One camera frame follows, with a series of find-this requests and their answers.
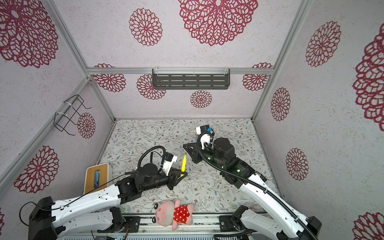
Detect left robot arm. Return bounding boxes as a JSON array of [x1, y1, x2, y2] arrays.
[[28, 164, 188, 240]]

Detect black wire wall rack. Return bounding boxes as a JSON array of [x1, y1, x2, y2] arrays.
[[53, 94, 91, 136]]

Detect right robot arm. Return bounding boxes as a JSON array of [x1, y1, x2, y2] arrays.
[[183, 132, 322, 240]]

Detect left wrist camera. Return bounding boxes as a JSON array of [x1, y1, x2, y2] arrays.
[[161, 152, 178, 176]]

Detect small dark brown object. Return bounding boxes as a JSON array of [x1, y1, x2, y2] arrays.
[[258, 173, 268, 183]]

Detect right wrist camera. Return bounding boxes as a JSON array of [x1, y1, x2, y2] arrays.
[[196, 125, 215, 150]]

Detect dark grey wall shelf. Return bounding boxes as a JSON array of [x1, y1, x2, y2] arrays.
[[152, 69, 231, 90]]

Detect yellow highlighter pen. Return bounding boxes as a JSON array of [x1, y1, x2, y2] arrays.
[[181, 155, 187, 177]]

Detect white wooden-top box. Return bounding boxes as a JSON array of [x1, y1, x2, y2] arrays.
[[84, 163, 113, 194]]

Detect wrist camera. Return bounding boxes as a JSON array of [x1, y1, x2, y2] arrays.
[[161, 152, 178, 176], [196, 125, 215, 150]]

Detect pink plush pig toy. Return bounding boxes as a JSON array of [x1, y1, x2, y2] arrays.
[[152, 200, 195, 231]]

